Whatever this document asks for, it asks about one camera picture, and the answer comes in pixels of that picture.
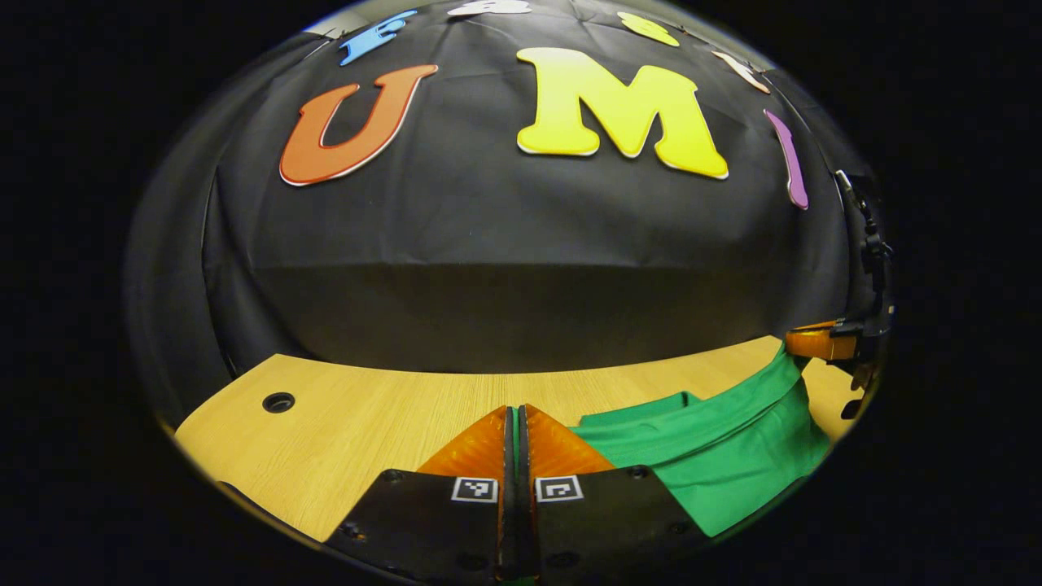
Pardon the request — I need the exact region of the black backdrop cloth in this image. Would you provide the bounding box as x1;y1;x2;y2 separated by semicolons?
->
122;0;892;432

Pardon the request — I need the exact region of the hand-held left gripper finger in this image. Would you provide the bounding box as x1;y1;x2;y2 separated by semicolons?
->
324;405;518;583
519;405;717;583

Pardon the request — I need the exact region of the green T-shirt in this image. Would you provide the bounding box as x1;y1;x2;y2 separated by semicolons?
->
511;346;831;583

